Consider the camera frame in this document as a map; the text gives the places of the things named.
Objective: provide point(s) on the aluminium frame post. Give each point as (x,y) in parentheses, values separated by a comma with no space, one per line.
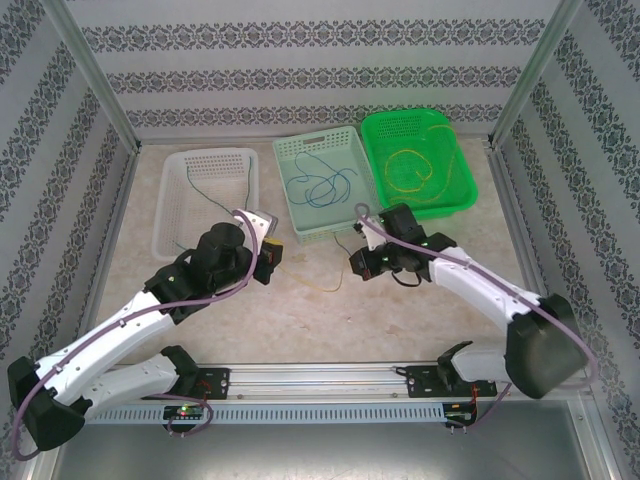
(95,75)
(534,75)

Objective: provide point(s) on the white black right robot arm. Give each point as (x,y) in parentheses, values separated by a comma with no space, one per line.
(475,285)

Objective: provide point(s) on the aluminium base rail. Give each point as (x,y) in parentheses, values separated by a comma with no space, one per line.
(310,380)

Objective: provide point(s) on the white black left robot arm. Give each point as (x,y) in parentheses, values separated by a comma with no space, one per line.
(100,335)

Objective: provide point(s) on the bright green plastic basket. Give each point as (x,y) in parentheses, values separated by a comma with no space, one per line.
(395,130)

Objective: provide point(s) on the white perforated plastic basket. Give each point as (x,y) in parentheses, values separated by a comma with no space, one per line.
(210,175)

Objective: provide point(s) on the pale green plastic basket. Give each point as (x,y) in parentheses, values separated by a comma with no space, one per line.
(320,217)

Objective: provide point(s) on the aluminium side rail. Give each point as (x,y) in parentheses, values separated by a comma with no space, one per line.
(522,225)
(117,200)

